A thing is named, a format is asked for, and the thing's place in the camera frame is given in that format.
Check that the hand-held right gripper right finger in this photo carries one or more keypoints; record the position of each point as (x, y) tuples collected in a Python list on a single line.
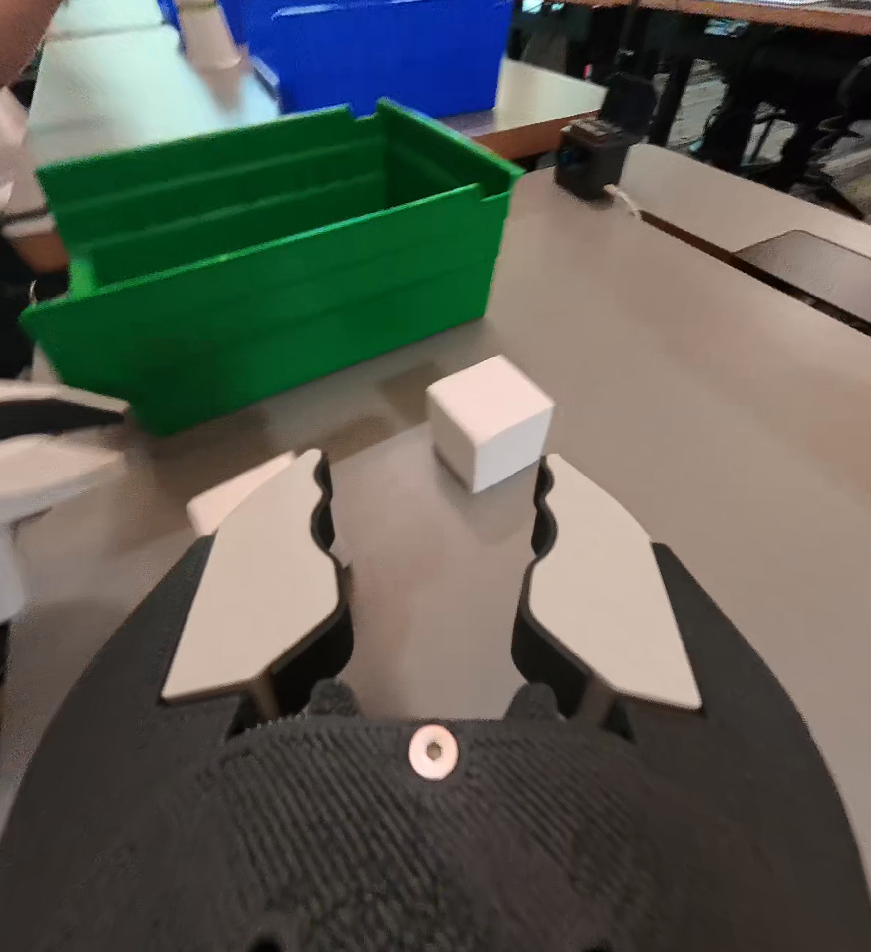
[(606, 602)]

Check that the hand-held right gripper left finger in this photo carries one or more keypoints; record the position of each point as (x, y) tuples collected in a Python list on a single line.
[(264, 595)]

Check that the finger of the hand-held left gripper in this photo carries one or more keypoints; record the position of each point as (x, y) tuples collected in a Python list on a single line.
[(11, 476), (26, 394)]

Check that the white foam cube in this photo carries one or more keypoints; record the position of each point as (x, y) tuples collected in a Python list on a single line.
[(491, 416)]

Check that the grey adjoining desk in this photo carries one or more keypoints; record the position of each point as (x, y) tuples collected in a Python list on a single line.
[(800, 201)]

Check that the small white foam piece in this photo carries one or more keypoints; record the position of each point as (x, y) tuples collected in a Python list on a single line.
[(227, 498)]

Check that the green plastic bin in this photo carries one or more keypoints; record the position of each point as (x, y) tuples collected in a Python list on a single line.
[(294, 297)]

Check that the white background table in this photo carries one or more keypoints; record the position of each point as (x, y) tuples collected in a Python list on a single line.
[(130, 97)]

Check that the pale paper cup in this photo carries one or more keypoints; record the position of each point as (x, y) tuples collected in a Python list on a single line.
[(212, 33)]

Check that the black charger box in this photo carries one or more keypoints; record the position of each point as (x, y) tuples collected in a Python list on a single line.
[(599, 149)]

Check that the blue plastic bin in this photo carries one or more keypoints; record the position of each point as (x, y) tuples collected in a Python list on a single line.
[(391, 52)]

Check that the black office chair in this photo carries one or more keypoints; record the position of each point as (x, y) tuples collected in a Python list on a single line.
[(815, 97)]

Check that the wooden background table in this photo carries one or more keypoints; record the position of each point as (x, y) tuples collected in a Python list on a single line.
[(778, 13)]

